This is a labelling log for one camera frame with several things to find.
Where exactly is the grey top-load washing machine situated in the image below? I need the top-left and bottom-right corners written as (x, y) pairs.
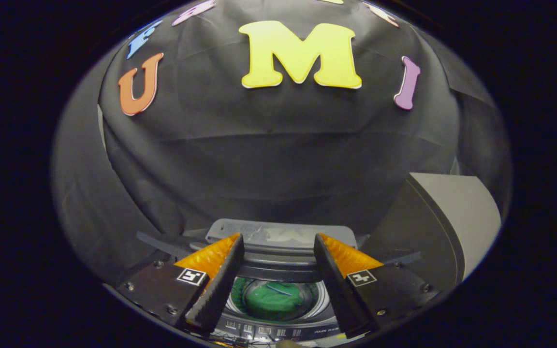
top-left (135, 218), bottom-right (422, 342)

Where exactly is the beige cabinet with dark top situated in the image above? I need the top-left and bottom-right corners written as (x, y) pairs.
top-left (363, 172), bottom-right (502, 291)

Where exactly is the green polo shirt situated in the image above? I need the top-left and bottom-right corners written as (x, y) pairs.
top-left (244, 282), bottom-right (309, 320)

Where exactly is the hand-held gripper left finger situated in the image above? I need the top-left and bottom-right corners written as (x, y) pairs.
top-left (114, 232), bottom-right (246, 338)

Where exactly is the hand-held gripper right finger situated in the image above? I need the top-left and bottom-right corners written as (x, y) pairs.
top-left (313, 232), bottom-right (440, 339)

